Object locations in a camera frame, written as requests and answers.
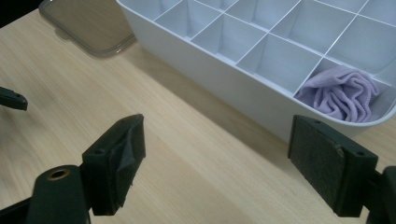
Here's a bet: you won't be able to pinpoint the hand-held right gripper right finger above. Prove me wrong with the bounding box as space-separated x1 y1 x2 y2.
287 114 379 218

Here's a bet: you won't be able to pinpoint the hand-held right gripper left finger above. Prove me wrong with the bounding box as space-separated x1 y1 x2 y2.
81 113 147 217

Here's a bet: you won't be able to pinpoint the pair of lavender ankle socks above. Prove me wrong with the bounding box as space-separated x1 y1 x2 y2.
294 64 381 123

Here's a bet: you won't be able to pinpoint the white divided storage box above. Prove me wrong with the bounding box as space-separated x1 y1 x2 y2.
116 0 396 143

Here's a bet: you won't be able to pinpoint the clear plastic lid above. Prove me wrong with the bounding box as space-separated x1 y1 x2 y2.
38 0 137 59

